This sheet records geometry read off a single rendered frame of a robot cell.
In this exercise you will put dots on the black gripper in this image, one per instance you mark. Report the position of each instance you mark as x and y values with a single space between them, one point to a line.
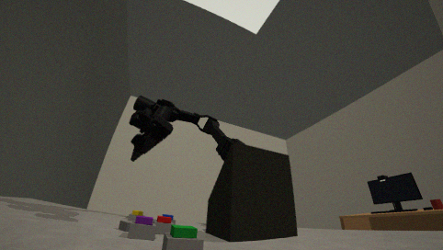
153 134

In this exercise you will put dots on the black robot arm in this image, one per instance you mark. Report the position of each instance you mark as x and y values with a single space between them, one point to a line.
145 108

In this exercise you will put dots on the yellow button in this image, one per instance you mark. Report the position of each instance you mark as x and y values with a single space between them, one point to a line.
134 214

